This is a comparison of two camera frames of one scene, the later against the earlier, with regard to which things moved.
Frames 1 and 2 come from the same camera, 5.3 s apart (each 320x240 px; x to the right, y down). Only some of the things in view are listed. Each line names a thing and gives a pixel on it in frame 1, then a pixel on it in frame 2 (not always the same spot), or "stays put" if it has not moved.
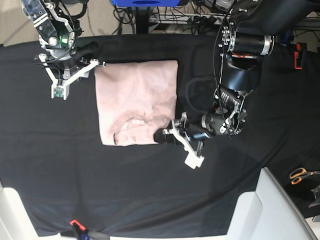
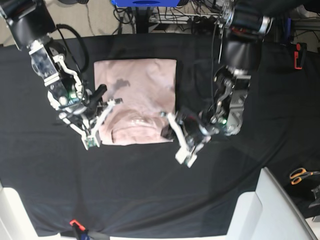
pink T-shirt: x=135 y=99 stays put
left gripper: x=62 y=72 → x=89 y=121
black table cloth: x=53 y=162 stays put
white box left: x=15 y=223 stays put
